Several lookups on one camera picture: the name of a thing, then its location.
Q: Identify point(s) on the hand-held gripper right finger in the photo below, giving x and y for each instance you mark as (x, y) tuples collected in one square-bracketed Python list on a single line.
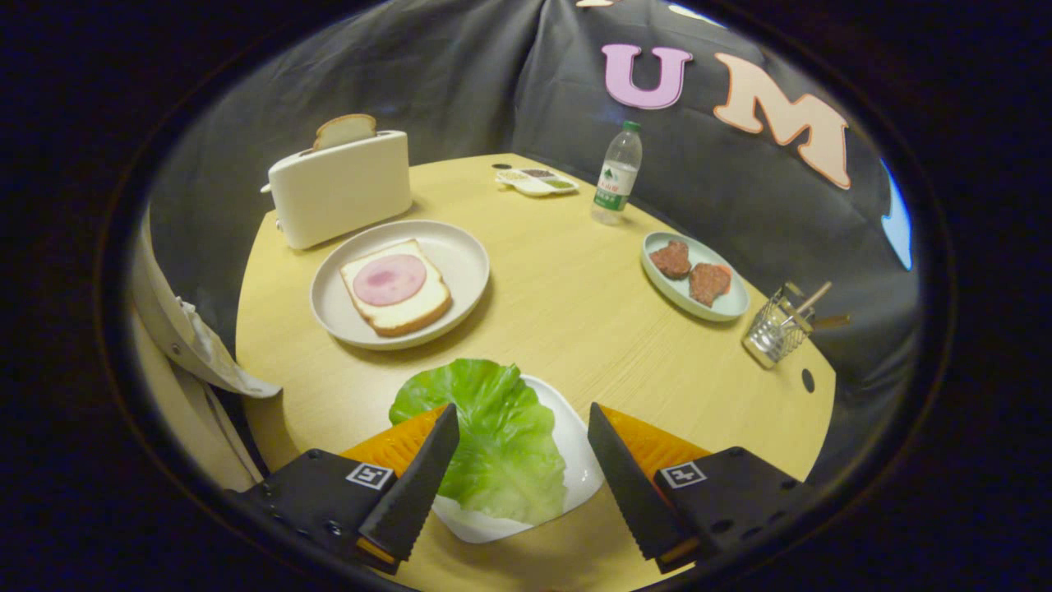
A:
[(629, 493)]

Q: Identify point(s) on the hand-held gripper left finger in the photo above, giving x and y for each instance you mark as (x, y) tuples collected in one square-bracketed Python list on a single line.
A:
[(415, 493)]

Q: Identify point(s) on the green lettuce leaf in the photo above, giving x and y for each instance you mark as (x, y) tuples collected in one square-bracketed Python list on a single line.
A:
[(493, 436)]

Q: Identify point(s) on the toasted bread slice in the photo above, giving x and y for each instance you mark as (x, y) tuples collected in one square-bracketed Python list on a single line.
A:
[(345, 130)]

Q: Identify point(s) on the white square plate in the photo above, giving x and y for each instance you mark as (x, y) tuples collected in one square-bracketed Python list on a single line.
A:
[(575, 460)]

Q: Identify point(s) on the white bread slice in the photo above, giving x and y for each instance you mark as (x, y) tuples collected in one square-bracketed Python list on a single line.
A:
[(411, 312)]

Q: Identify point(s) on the pink ham slice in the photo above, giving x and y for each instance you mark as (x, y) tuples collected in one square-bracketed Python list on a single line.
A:
[(390, 279)]

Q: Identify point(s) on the pale blue oval plate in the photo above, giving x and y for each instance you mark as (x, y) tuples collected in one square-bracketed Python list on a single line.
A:
[(738, 302)]

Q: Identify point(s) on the brown meat patty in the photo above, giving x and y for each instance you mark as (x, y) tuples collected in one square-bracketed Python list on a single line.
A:
[(671, 259), (709, 284)]

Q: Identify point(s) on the round cream plate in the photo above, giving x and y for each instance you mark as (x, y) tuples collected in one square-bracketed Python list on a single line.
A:
[(460, 263)]

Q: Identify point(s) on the cream cloth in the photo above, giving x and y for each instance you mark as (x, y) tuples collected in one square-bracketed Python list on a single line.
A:
[(205, 353)]

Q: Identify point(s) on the thin wooden stick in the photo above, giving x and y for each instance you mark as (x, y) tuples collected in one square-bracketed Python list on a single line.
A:
[(814, 298)]

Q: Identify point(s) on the clear plastic water bottle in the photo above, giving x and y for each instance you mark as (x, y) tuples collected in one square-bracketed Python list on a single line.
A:
[(616, 185)]

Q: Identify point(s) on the white toaster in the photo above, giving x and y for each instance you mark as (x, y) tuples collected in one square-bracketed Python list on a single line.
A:
[(341, 193)]

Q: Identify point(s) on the white divided bean dish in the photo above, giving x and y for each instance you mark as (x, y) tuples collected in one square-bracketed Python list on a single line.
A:
[(534, 187)]

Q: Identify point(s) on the black backdrop cloth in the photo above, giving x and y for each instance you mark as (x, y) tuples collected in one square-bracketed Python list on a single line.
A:
[(460, 74)]

